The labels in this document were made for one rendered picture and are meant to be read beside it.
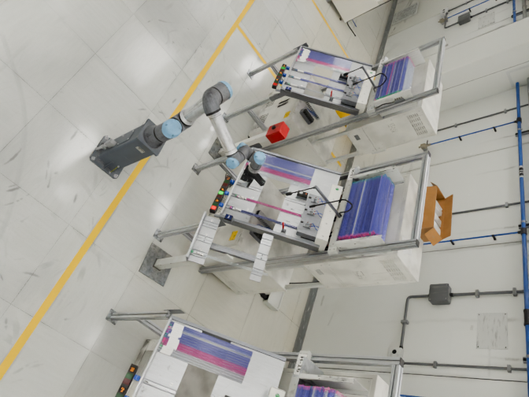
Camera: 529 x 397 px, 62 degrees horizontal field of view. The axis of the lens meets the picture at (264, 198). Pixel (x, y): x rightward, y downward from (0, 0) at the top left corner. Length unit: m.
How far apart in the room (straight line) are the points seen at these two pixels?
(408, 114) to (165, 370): 2.69
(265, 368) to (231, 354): 0.21
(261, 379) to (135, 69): 2.59
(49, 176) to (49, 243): 0.45
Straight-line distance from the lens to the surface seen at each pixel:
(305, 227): 2.97
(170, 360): 2.65
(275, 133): 3.71
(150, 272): 3.51
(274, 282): 3.58
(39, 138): 3.30
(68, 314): 3.20
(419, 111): 3.88
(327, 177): 3.35
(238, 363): 2.64
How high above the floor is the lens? 2.90
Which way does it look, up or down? 39 degrees down
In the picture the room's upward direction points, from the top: 76 degrees clockwise
